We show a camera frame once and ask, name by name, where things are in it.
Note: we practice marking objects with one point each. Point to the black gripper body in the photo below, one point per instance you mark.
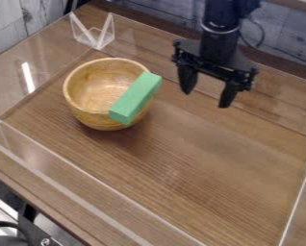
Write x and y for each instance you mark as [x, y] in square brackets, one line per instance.
[238, 69]

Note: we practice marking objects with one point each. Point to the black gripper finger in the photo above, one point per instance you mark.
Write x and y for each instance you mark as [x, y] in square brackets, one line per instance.
[229, 94]
[187, 78]

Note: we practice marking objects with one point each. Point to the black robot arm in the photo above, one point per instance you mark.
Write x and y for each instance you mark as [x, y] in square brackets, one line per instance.
[214, 55]

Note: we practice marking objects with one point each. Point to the green rectangular block stick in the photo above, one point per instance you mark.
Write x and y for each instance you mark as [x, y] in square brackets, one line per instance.
[135, 98]

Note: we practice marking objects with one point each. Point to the wooden bowl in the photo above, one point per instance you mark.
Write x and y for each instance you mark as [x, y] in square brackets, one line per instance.
[92, 88]

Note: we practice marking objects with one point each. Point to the clear acrylic tray wall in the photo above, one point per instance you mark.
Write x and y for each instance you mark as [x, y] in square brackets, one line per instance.
[99, 215]

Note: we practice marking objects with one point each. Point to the black table leg bracket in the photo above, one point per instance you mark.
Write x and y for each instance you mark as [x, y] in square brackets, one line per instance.
[39, 238]

